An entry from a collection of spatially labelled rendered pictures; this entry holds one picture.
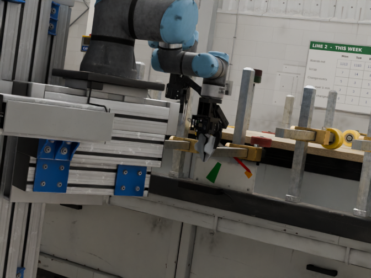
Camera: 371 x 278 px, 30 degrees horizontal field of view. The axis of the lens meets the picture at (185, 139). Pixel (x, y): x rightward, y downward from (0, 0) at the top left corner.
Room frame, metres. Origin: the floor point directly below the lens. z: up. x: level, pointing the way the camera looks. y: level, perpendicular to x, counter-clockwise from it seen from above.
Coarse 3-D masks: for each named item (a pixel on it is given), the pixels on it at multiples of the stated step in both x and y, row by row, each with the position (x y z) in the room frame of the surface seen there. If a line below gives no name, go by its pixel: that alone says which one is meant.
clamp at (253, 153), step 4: (228, 144) 2.60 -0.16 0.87; (232, 144) 2.58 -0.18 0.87; (248, 148) 2.55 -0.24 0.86; (252, 148) 2.54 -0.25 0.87; (256, 148) 2.53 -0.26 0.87; (260, 148) 2.56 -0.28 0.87; (248, 152) 2.55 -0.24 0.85; (252, 152) 2.54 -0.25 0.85; (256, 152) 2.53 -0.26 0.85; (260, 152) 2.56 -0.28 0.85; (248, 156) 2.55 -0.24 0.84; (252, 156) 2.54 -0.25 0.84; (256, 156) 2.54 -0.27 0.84; (260, 156) 2.57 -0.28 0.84; (252, 160) 2.54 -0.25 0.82; (256, 160) 2.54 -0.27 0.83; (260, 160) 2.57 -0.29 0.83
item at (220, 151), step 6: (216, 150) 2.34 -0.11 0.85; (222, 150) 2.38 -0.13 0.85; (228, 150) 2.42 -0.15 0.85; (234, 150) 2.46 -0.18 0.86; (240, 150) 2.50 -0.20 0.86; (246, 150) 2.54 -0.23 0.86; (264, 150) 2.67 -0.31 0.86; (216, 156) 2.35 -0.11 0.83; (222, 156) 2.39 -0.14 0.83; (228, 156) 2.42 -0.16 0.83; (234, 156) 2.46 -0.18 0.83; (240, 156) 2.50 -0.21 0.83; (246, 156) 2.55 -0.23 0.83; (264, 156) 2.68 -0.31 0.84
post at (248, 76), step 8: (248, 72) 2.58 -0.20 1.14; (248, 80) 2.58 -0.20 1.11; (240, 88) 2.59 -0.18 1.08; (248, 88) 2.58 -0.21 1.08; (240, 96) 2.59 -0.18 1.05; (248, 96) 2.58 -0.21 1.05; (240, 104) 2.59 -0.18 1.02; (248, 104) 2.59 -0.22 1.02; (240, 112) 2.59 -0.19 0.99; (248, 112) 2.60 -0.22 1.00; (240, 120) 2.58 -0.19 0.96; (240, 128) 2.58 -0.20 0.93; (240, 136) 2.58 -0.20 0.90; (240, 144) 2.58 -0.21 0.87; (232, 160) 2.59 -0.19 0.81; (240, 160) 2.59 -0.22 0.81
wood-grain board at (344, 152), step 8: (232, 128) 3.59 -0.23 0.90; (224, 136) 2.80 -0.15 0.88; (232, 136) 2.78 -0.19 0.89; (248, 136) 2.75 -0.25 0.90; (264, 136) 3.01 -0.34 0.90; (272, 136) 3.16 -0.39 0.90; (272, 144) 2.69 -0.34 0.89; (280, 144) 2.68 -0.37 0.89; (288, 144) 2.66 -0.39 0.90; (312, 144) 2.89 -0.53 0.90; (312, 152) 2.61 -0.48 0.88; (320, 152) 2.59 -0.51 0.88; (328, 152) 2.58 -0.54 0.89; (336, 152) 2.56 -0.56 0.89; (344, 152) 2.54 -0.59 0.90; (352, 152) 2.61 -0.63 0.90; (360, 152) 2.72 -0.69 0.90; (352, 160) 2.53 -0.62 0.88; (360, 160) 2.51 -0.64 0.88
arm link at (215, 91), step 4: (204, 84) 2.28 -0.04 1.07; (208, 84) 2.27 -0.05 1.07; (204, 88) 2.28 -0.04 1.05; (208, 88) 2.27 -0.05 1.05; (212, 88) 2.26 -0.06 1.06; (216, 88) 2.26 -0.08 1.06; (220, 88) 2.27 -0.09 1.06; (224, 88) 2.29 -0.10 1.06; (204, 92) 2.27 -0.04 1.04; (208, 92) 2.27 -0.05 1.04; (212, 92) 2.26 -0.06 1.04; (216, 92) 2.27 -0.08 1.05; (220, 92) 2.28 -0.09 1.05; (204, 96) 2.28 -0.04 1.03; (208, 96) 2.27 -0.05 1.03; (212, 96) 2.26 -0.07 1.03; (216, 96) 2.27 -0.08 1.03; (220, 96) 2.27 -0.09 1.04
